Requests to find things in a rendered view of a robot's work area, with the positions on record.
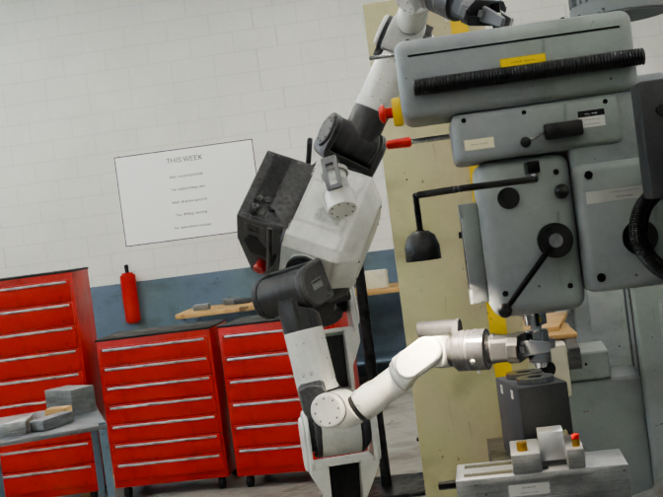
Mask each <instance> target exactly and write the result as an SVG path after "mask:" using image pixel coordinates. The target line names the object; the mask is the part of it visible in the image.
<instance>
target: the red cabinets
mask: <svg viewBox="0 0 663 497"><path fill-rule="evenodd" d="M88 268H89V267H81V268H74V269H66V270H58V271H51V272H44V273H36V274H29V275H21V276H13V277H6V278H0V417H6V416H12V415H18V414H25V413H31V412H37V411H43V410H46V409H47V408H46V401H45V394H44V391H46V390H50V389H55V388H59V387H63V386H74V385H93V386H94V392H95V399H96V407H97V408H98V409H99V411H100V413H101V414H102V416H103V418H104V419H105V421H106V423H107V424H108V429H107V433H108V440H109V448H110V461H111V469H112V476H114V482H115V488H124V496H125V497H132V495H133V490H132V487H133V486H143V485H152V484H162V483H171V482H181V481H190V480H199V479H208V478H218V477H219V478H218V482H219V487H220V489H222V488H226V477H227V476H230V474H231V473H232V474H238V476H246V477H247V478H246V481H247V486H248V487H254V486H255V477H254V475H263V474H275V473H286V472H298V471H307V470H306V469H305V466H304V460H303V454H302V447H301V441H300V434H299V426H298V419H299V417H301V411H302V407H301V403H300V399H299V395H298V392H297V387H296V383H295V379H294V374H293V370H292V367H291V362H290V358H289V354H288V350H287V346H286V342H285V338H284V334H283V329H282V325H281V321H280V317H277V318H276V319H270V320H265V319H262V318H261V317H260V316H251V317H242V318H238V319H234V320H231V321H229V322H226V320H227V319H216V320H208V321H200V322H192V323H183V324H175V325H167V326H159V327H151V328H142V329H134V330H127V331H119V332H117V333H114V334H111V335H109V336H106V337H103V338H100V339H97V333H96V326H95V318H94V311H93V304H92V296H91V289H90V281H89V274H88ZM0 461H1V467H2V474H3V481H4V489H5V496H6V497H57V496H64V495H72V494H79V493H87V492H91V497H98V491H99V487H98V479H97V473H96V465H95V458H94V451H93V443H92V436H91V432H86V433H80V434H75V435H69V436H63V437H57V438H51V439H45V440H39V441H33V442H27V443H23V444H17V445H11V446H5V447H0Z"/></svg>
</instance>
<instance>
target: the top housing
mask: <svg viewBox="0 0 663 497"><path fill-rule="evenodd" d="M629 49H634V48H633V40H632V32H631V24H630V18H629V15H628V14H627V13H626V12H624V11H613V12H606V13H599V14H592V15H585V16H578V17H571V18H565V17H562V18H560V19H557V20H550V21H543V22H536V23H530V24H523V25H516V26H509V27H502V28H495V29H488V30H481V31H474V32H467V33H460V34H453V35H441V36H434V37H427V38H420V39H413V40H410V39H406V40H405V41H402V42H400V43H398V44H397V46H396V48H395V63H396V68H397V76H398V84H399V92H400V99H401V107H402V113H403V117H404V121H405V124H406V125H407V126H409V127H421V126H429V125H436V124H443V123H451V120H452V118H453V116H455V115H457V114H462V113H470V112H477V111H484V110H492V109H499V108H506V107H519V106H526V105H533V104H541V103H548V102H555V101H563V100H569V99H574V98H582V97H589V96H596V95H604V94H610V93H617V92H625V91H629V90H630V89H631V87H632V86H634V85H635V84H637V73H636V65H635V66H631V67H630V66H629V67H625V68H624V67H623V68H621V67H620V68H619V69H618V68H616V69H615V68H614V69H610V70H608V69H607V70H605V69H604V70H603V71H602V70H601V71H599V70H598V71H597V72H591V73H590V72H588V73H586V72H585V73H583V72H582V73H581V74H580V73H579V74H577V73H576V74H575V75H574V74H572V75H571V74H570V75H569V76H568V75H566V76H565V75H563V76H560V77H559V76H557V77H556V76H554V77H551V78H550V77H548V78H545V79H544V78H542V79H539V80H538V79H536V80H534V79H533V80H530V81H528V80H527V81H523V82H522V81H521V82H517V83H516V82H514V83H511V84H510V83H508V84H506V83H505V84H502V85H500V84H499V85H495V86H494V85H493V86H486V87H480V88H479V87H477V88H471V89H470V88H468V89H465V90H459V91H458V90H457V91H453V92H452V91H450V92H447V93H446V92H444V93H442V92H441V93H438V94H436V93H435V94H433V93H432V95H430V94H429V95H427V94H426V95H423V96H422V95H420V96H415V95H414V90H413V82H412V80H413V79H414V80H416V79H418V80H419V78H420V79H422V78H424V79H425V78H428V77H430V78H431V77H433V78H434V77H435V76H436V77H437V76H439V77H440V76H444V75H445V76H446V75H450V74H451V75H453V74H456V73H457V74H459V73H461V74H462V73H465V72H467V73H468V72H471V71H473V72H474V71H479V70H483V69H484V70H486V69H489V68H490V69H492V68H493V69H495V68H498V67H499V68H501V67H503V68H504V67H507V66H509V67H510V66H514V65H515V66H516V65H520V64H521V65H523V64H525V65H526V63H527V64H529V63H531V64H532V63H536V62H537V63H538V62H542V61H543V62H545V61H551V60H552V61H554V60H557V59H558V60H560V59H563V58H564V59H565V58H569V57H570V58H572V57H574V58H575V56H576V57H578V56H580V57H581V56H582V55H583V56H585V55H586V56H587V55H588V54H589V55H591V54H593V55H594V54H597V53H599V54H600V53H602V54H603V53H604V52H605V53H607V52H610V51H611V52H613V51H614V52H616V51H619V50H620V51H622V50H629Z"/></svg>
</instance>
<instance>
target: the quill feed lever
mask: <svg viewBox="0 0 663 497"><path fill-rule="evenodd" d="M537 244H538V247H539V249H540V251H541V252H542V255H541V256H540V258H539V259H538V260H537V262H536V263H535V265H534V266H533V267H532V269H531V270H530V271H529V273H528V274H527V276H526V277H525V278H524V280H523V281H522V283H521V284H520V285H519V287H518V288H517V289H516V291H515V292H514V294H513V295H512V296H511V298H510V299H509V301H508V302H507V303H503V304H501V305H499V307H498V308H497V312H498V314H499V315H500V316H501V317H502V318H505V319H506V318H509V317H510V316H511V315H512V305H513V304H514V303H515V301H516V300H517V299H518V297H519V296H520V294H521V293H522V292H523V290H524V289H525V287H526V286H527V285H528V283H529V282H530V281H531V279H532V278H533V276H534V275H535V274H536V272H537V271H538V269H539V268H540V267H541V265H542V264H543V263H544V261H545V260H546V258H547V257H548V256H549V257H553V258H558V257H562V256H565V255H566V254H568V253H569V252H570V250H571V249H572V246H573V235H572V233H571V231H570V230H569V229H568V228H567V227H566V226H565V225H563V224H560V223H549V224H546V225H545V226H543V228H542V229H541V230H540V231H539V233H538V236H537Z"/></svg>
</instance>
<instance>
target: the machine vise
mask: <svg viewBox="0 0 663 497"><path fill-rule="evenodd" d="M563 439H564V446H565V454H566V459H564V460H555V461H542V466H543V471H541V472H532V473H522V474H514V473H513V468H512V460H506V461H488V462H478V463H468V464H459V465H457V473H456V487H457V495H458V497H631V496H632V493H631V485H630V477H629V469H628V464H627V462H626V460H625V458H624V456H623V454H622V453H621V451H620V449H611V450H603V451H593V452H584V449H583V447H582V444H581V442H580V447H572V441H571V440H572V439H571V435H564V436H563Z"/></svg>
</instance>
